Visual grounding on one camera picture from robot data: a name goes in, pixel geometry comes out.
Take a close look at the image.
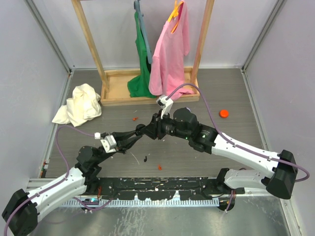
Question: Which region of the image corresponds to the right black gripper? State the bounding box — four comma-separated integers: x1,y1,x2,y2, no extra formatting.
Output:
140,109,190,140

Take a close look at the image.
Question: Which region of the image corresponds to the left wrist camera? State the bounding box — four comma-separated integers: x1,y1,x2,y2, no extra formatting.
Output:
94,132,117,153

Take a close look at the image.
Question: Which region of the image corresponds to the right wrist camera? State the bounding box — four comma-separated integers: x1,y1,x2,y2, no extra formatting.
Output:
157,95,174,119

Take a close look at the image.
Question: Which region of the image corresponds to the pink t-shirt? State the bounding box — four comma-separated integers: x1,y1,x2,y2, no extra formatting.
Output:
149,1,190,96

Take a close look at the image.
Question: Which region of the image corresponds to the orange earbud case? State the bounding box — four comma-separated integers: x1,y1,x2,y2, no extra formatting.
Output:
219,110,229,118

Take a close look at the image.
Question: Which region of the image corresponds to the wooden clothes rack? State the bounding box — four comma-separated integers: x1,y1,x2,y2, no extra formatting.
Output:
72,0,214,106

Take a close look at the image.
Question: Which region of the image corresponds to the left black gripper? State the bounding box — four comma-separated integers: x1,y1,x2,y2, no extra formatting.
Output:
94,130,141,165

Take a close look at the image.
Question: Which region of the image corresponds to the yellow hanger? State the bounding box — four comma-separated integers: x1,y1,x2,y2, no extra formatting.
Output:
167,0,184,33

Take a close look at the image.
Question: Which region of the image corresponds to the grey-blue hanger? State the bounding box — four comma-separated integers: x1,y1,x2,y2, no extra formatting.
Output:
133,0,152,64

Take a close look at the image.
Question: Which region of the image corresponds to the cream white cloth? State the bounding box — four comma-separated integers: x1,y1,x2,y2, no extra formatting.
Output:
52,84,102,127

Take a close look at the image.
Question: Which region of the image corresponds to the green shirt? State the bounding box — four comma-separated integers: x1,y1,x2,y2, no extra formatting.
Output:
127,12,156,98

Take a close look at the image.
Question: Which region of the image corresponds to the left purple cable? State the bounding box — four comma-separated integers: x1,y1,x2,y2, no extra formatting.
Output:
3,125,96,236

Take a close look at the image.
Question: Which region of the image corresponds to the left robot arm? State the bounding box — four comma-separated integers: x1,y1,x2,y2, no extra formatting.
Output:
1,131,142,236

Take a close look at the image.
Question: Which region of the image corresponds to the black earbud case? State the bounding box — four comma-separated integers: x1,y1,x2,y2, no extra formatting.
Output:
135,124,146,136

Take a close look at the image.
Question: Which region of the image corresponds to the grey cable duct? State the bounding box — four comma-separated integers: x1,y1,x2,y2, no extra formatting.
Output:
60,196,220,208

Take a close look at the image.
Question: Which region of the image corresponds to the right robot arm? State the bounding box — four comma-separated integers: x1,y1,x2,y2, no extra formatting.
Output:
136,108,298,200

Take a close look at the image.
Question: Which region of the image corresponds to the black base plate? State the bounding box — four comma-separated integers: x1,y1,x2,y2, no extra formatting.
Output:
86,177,230,201

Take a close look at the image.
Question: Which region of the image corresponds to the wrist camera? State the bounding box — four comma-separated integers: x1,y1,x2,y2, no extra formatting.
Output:
94,132,117,153
157,95,174,119

